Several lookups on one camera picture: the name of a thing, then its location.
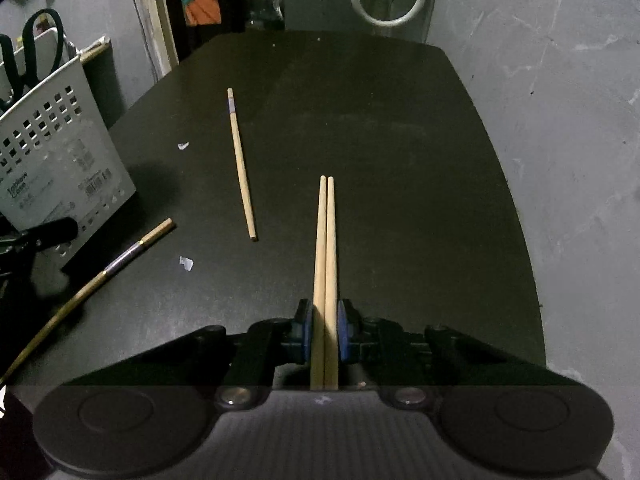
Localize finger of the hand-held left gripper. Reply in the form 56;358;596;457
0;217;80;274

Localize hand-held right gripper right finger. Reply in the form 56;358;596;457
336;299;586;407

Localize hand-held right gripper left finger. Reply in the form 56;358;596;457
60;299;314;407

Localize white perforated plastic basket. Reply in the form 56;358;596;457
0;27;137;269

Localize plain wooden chopstick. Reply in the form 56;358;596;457
324;176;341;391
310;175;329;391

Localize green-handled scissors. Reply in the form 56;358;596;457
0;8;66;106

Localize short purple-banded wooden chopstick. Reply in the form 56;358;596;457
227;87;259;242

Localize wooden shelf unit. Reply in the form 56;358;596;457
80;35;113;64

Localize black plastic bag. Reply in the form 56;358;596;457
247;0;286;29

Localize pale door frame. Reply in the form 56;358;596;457
142;0;179;79

